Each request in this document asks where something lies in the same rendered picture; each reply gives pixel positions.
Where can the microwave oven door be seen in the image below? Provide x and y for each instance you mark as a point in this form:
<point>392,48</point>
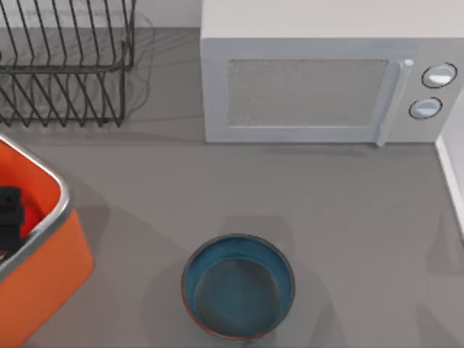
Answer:
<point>217,90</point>

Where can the blue bowl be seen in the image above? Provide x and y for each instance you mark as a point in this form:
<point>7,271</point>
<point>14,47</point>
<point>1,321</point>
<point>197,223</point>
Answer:
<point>237,290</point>

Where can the small microwave knob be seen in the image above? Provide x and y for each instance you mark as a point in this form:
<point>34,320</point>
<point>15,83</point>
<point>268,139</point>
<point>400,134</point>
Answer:
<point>425,108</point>

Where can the orange bin with metal rim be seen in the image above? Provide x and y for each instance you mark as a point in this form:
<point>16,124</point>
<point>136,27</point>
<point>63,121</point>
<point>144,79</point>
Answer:
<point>47,268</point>

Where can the pale microwave oven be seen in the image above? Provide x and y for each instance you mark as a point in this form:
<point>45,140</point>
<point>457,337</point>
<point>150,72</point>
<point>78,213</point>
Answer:
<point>417,47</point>

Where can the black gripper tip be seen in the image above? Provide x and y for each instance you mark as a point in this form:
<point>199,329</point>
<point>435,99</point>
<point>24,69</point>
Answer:
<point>11,217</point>

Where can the large microwave knob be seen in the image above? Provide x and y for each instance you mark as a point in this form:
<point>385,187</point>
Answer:
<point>438,75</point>

